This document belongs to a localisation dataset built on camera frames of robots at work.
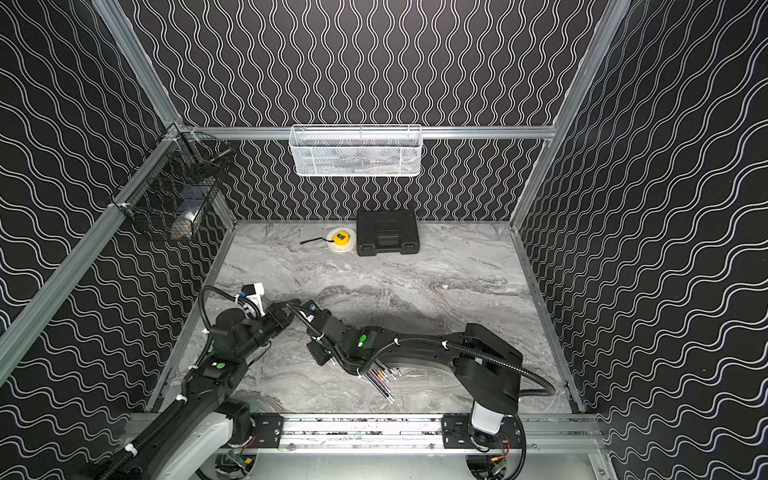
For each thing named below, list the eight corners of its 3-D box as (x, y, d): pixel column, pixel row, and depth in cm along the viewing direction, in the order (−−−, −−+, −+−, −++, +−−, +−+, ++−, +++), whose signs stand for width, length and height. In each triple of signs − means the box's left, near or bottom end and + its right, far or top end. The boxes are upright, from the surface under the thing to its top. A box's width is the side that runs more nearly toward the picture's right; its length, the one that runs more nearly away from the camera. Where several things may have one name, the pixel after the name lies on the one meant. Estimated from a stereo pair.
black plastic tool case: (355, 258, 112) (354, 246, 107) (359, 217, 126) (358, 205, 121) (417, 258, 112) (419, 246, 107) (414, 217, 126) (415, 205, 121)
